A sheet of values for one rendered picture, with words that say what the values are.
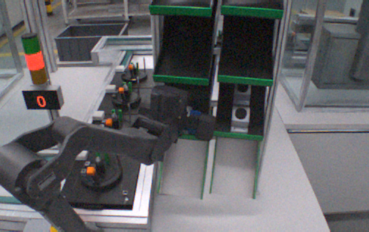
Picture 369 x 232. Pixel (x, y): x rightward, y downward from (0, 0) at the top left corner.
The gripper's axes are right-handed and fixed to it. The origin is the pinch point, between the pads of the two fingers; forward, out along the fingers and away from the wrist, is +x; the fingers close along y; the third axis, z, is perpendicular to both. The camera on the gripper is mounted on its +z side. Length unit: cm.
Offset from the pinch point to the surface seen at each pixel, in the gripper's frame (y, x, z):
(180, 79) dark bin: 0.1, -4.5, 10.0
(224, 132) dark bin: -11.2, 2.7, -3.4
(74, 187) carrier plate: 31.7, -1.5, -31.6
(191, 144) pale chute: -1.5, 11.4, -12.9
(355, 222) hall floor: -105, 115, -95
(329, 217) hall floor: -87, 116, -96
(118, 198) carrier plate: 16.0, -1.2, -30.6
